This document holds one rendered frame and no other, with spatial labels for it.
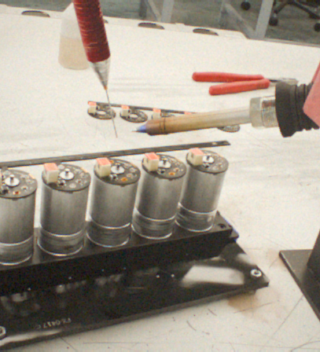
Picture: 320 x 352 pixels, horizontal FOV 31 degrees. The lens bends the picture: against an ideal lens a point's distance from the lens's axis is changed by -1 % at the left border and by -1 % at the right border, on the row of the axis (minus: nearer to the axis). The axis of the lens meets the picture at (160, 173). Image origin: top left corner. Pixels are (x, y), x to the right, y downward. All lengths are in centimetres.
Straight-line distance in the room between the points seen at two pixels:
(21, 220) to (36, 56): 35
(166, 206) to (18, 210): 8
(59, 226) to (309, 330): 15
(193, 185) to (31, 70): 29
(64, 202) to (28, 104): 23
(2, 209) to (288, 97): 14
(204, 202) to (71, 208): 8
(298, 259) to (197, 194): 8
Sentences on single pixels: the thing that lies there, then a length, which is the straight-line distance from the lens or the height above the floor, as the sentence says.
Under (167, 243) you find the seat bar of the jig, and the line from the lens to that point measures 34.
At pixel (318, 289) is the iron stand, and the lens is 36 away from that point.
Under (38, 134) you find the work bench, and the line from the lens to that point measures 47.
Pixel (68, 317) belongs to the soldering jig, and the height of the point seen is 76.
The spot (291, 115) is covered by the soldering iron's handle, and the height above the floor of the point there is 87.
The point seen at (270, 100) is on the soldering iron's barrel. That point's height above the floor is 88.
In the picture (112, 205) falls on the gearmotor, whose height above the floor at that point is 80.
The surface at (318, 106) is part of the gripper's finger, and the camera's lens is 25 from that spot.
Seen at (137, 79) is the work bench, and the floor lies 75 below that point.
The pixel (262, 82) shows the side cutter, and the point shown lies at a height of 76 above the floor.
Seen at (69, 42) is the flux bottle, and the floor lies 78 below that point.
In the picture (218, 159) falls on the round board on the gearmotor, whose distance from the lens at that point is 34.
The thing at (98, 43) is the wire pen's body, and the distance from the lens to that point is 25.
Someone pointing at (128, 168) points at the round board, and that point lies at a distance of 31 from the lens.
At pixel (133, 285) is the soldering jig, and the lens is 32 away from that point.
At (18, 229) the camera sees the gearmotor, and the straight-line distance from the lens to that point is 29.
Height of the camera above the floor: 97
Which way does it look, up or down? 30 degrees down
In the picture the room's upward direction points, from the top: 11 degrees clockwise
